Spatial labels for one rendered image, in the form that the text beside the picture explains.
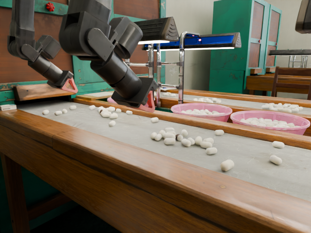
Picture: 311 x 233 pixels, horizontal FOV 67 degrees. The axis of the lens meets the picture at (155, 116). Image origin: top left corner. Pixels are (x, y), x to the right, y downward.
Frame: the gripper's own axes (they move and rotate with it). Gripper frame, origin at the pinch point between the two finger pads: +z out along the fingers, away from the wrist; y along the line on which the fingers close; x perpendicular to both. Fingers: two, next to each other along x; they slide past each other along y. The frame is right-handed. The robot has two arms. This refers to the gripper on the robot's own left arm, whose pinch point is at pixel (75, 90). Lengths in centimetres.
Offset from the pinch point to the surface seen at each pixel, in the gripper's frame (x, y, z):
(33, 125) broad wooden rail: 20.0, -5.9, -9.5
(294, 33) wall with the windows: -377, 25, 356
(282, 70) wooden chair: -164, -18, 198
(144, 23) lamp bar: -25.7, -28.0, -7.2
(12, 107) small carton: 15.8, 28.8, -5.5
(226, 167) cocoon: 12, -67, 2
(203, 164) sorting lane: 12, -62, 3
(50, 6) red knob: -37, 37, -15
